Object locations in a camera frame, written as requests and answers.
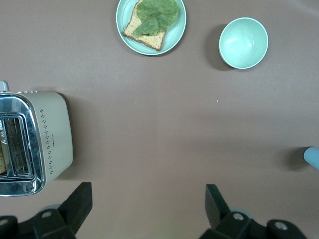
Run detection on light green bowl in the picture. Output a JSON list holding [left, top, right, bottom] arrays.
[[218, 17, 269, 70]]

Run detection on blue plastic cup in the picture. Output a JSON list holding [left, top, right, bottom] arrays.
[[303, 146, 319, 171]]

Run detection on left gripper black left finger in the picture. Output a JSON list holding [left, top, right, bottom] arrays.
[[32, 182, 94, 239]]

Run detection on dark toast slice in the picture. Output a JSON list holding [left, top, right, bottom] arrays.
[[0, 146, 7, 175]]

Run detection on brown bread slice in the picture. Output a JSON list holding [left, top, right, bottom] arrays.
[[122, 0, 167, 52]]

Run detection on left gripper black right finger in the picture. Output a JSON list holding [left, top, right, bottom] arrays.
[[199, 184, 269, 239]]

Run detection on light green plate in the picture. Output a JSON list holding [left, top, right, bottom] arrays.
[[116, 0, 187, 56]]

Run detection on beige and chrome toaster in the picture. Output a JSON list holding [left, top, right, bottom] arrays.
[[0, 81, 74, 197]]

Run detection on green lettuce leaf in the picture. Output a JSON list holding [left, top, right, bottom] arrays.
[[133, 0, 179, 38]]

